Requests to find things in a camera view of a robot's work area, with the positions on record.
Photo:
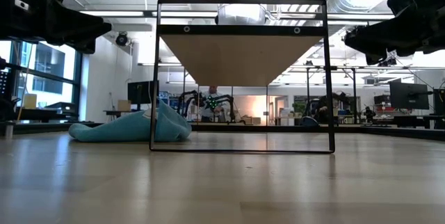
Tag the large black monitor on arm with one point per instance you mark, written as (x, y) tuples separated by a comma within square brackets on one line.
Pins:
[(408, 95)]

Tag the teal cloth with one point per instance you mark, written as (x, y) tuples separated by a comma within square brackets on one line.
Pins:
[(132, 130)]

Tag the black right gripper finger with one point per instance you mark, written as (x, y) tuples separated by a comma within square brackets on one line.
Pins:
[(376, 59), (382, 38)]

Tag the background robot workstation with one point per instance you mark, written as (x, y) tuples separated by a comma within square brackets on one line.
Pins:
[(226, 100)]

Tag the small black monitor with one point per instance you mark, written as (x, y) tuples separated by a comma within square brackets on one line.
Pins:
[(138, 92)]

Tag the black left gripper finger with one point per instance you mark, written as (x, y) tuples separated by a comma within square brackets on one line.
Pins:
[(85, 47), (76, 25)]

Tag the black metal table frame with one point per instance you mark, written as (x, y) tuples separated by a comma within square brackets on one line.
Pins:
[(400, 131)]

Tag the black ceiling camera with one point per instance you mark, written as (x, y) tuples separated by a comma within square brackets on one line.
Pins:
[(121, 39)]

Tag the yellow container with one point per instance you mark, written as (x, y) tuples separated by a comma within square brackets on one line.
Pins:
[(30, 101)]

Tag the brown cardboard box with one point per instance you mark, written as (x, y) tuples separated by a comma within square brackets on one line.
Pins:
[(124, 105)]

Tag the clear plastic mug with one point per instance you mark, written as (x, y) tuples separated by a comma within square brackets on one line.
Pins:
[(241, 14)]

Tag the wooden shelf with black frame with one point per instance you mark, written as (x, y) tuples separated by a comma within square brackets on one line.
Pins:
[(240, 57)]

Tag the person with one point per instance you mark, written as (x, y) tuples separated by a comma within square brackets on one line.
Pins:
[(212, 93)]

